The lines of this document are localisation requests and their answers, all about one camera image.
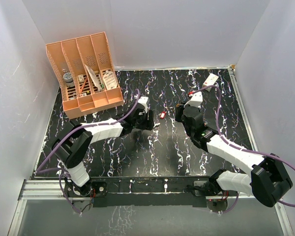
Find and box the red key tag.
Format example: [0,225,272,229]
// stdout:
[159,112,166,119]

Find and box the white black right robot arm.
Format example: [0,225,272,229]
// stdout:
[175,104,293,207]

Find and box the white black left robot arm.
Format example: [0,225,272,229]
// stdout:
[51,108,154,196]

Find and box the white red small box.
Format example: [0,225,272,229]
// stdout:
[202,73,219,91]

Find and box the white label packet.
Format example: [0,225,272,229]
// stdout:
[103,70,118,90]

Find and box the white paper card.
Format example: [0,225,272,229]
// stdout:
[85,65,102,91]

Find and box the small white box in organizer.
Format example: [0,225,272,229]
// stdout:
[78,74,85,83]

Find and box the orange plastic file organizer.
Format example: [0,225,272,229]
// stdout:
[46,32,124,119]

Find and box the grey tape roll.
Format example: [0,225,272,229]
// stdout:
[63,70,74,88]

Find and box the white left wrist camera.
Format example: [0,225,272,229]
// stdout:
[138,96,149,113]

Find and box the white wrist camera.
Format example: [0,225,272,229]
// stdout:
[138,96,149,113]
[184,91,203,108]

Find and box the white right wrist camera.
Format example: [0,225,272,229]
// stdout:
[184,91,203,108]

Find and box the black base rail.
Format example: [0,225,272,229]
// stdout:
[63,176,239,209]

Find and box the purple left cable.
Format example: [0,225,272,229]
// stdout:
[34,88,141,177]

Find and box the purple cable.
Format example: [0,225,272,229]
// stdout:
[189,85,295,208]
[34,88,141,177]

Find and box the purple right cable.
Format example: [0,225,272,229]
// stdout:
[189,85,295,208]

